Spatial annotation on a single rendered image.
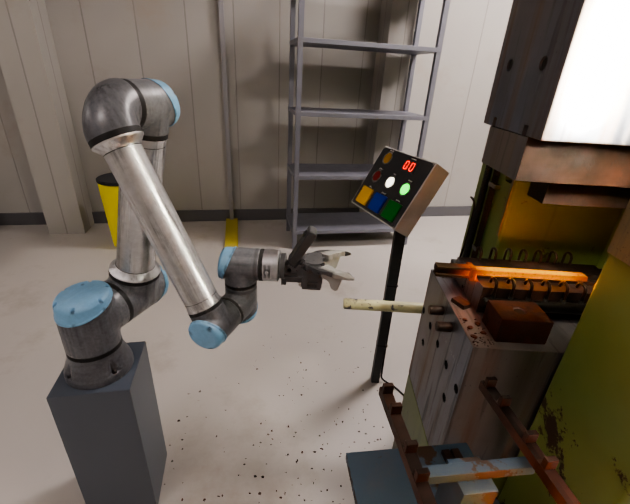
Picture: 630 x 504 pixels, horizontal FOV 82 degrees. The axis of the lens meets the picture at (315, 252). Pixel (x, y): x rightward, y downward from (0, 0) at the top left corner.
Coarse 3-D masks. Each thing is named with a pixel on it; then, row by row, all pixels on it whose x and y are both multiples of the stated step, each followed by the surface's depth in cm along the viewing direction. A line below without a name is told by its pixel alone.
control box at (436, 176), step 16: (400, 160) 145; (416, 160) 138; (368, 176) 158; (384, 176) 150; (400, 176) 142; (416, 176) 135; (432, 176) 131; (384, 192) 146; (416, 192) 132; (432, 192) 134; (368, 208) 151; (416, 208) 135; (400, 224) 135
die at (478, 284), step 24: (480, 264) 106; (504, 264) 107; (528, 264) 110; (552, 264) 111; (576, 264) 111; (480, 288) 95; (504, 288) 94; (528, 288) 94; (552, 288) 95; (576, 288) 96
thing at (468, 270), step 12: (444, 264) 100; (456, 264) 100; (468, 264) 100; (444, 276) 99; (456, 276) 99; (468, 276) 99; (528, 276) 99; (540, 276) 98; (552, 276) 98; (564, 276) 98; (576, 276) 98
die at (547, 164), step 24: (504, 144) 87; (528, 144) 78; (552, 144) 78; (576, 144) 78; (600, 144) 77; (504, 168) 86; (528, 168) 80; (552, 168) 80; (576, 168) 80; (600, 168) 80; (624, 168) 79
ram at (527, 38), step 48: (528, 0) 80; (576, 0) 64; (624, 0) 62; (528, 48) 79; (576, 48) 66; (624, 48) 65; (528, 96) 78; (576, 96) 69; (624, 96) 69; (624, 144) 73
